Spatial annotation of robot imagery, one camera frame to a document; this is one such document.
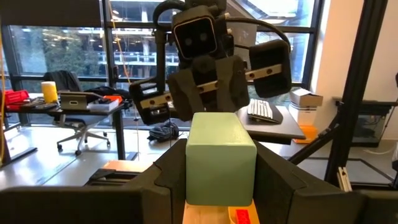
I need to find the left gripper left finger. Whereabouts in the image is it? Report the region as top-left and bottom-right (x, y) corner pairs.
(133, 139), (187, 224)

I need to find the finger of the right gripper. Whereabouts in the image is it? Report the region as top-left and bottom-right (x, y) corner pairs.
(217, 55), (251, 113)
(167, 68), (208, 123)

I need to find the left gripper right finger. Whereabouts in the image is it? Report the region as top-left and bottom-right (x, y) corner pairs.
(252, 140), (312, 224)

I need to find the mint green cube block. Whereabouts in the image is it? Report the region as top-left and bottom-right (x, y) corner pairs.
(185, 111), (258, 207)

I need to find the yellow plastic bin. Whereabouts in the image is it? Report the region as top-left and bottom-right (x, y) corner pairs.
(228, 206), (261, 224)

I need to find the white black keyboard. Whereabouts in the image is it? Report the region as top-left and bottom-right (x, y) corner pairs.
(247, 98), (284, 124)

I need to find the white cardboard box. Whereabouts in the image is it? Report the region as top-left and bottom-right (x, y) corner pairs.
(289, 88), (325, 108)
(288, 104), (318, 127)

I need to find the black keyboard desk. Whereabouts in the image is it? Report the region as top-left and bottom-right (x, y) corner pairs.
(236, 104), (307, 146)

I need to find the orange floor item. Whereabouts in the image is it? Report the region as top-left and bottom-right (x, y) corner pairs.
(294, 124), (320, 144)

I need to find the black office desk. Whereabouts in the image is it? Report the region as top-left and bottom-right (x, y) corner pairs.
(18, 93), (127, 161)

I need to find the grey office chair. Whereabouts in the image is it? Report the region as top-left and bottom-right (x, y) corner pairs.
(43, 70), (111, 156)

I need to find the black side table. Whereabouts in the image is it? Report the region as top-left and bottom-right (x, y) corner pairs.
(332, 96), (398, 149)

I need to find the grey metal box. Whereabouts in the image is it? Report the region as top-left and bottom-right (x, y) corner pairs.
(59, 91), (94, 111)

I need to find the black jacket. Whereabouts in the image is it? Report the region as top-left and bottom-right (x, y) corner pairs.
(43, 70), (83, 93)

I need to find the yellow cylinder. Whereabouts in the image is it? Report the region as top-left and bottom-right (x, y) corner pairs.
(40, 81), (59, 104)

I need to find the red plastic bin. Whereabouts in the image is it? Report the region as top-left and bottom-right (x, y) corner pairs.
(3, 89), (30, 110)

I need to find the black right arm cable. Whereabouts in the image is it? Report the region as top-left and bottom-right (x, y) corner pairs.
(223, 17), (292, 52)

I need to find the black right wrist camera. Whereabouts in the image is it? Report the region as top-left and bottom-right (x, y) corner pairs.
(172, 5), (219, 62)

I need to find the yellow hanging cable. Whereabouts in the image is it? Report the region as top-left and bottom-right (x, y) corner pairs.
(107, 0), (139, 119)
(0, 30), (7, 163)

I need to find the black window frame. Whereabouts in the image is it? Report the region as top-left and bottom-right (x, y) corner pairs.
(0, 0), (324, 131)

